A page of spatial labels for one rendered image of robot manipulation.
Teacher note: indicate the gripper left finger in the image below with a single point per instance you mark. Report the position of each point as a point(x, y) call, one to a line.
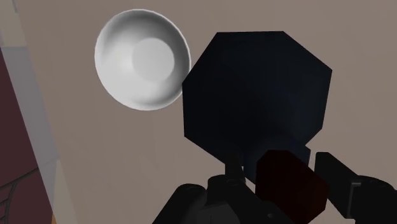
point(192, 204)

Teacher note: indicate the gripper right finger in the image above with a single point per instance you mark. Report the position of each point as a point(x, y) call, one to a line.
point(366, 198)

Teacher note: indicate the white bowl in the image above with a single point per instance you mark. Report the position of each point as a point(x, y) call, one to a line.
point(139, 62)

